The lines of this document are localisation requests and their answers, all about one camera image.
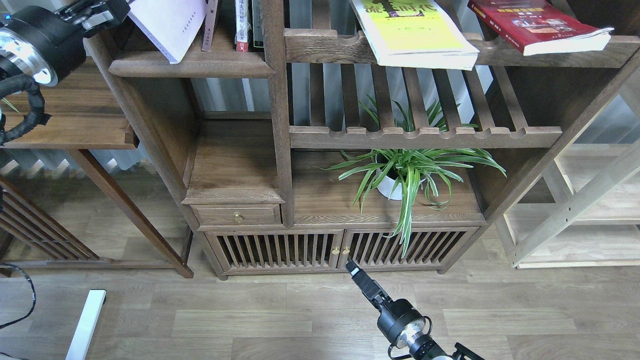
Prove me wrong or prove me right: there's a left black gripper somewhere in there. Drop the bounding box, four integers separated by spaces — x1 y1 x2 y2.
0 0 130 87

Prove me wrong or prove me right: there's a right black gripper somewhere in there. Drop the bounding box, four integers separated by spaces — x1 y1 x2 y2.
345 260 434 351

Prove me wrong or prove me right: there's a white and purple book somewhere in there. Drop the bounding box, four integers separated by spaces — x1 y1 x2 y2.
128 0 207 64

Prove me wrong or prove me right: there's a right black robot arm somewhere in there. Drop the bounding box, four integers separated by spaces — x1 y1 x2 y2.
345 260 482 360

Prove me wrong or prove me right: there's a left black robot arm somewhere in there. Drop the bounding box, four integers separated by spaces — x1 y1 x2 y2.
1 0 130 145

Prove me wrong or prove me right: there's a light wooden shelf unit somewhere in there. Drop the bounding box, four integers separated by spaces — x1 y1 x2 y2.
495 71 640 269

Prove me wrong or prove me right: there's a dark wooden side table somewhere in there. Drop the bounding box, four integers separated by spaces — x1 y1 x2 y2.
3 59 191 261

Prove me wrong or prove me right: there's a white plant pot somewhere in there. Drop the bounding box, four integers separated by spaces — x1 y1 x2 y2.
376 173 403 201

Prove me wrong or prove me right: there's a green spider plant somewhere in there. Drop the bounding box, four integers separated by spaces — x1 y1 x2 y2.
322 95 507 258

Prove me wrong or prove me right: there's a dark wooden bookshelf cabinet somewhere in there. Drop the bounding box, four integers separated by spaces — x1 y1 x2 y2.
85 0 639 279

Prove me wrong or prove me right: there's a brass drawer knob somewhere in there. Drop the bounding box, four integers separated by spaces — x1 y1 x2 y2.
233 212 244 224

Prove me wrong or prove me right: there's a red white upright book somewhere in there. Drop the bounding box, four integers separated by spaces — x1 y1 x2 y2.
234 0 250 53

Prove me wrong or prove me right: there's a dark slatted wooden rack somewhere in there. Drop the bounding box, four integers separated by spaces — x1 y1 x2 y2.
1 177 194 279

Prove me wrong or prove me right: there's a dark upright book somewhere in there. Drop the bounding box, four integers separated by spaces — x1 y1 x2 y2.
250 0 265 51

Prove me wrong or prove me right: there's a yellow green book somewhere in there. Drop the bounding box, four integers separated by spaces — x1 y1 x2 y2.
350 0 479 71

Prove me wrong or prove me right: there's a white bar on floor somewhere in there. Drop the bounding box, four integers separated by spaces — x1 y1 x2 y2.
65 289 107 360

